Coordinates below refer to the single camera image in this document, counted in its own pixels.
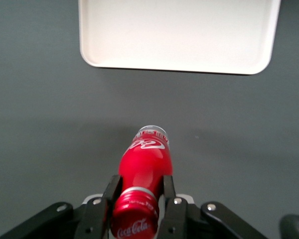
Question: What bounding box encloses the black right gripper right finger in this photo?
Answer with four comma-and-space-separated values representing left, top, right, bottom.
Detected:
157, 175, 190, 239

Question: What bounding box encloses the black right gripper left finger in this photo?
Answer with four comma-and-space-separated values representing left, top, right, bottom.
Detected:
75, 175, 123, 239

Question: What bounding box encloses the red coke bottle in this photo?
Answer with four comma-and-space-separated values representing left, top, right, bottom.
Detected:
110, 124, 175, 239

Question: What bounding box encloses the white plastic tray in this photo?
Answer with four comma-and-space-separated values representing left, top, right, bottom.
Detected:
78, 0, 282, 75

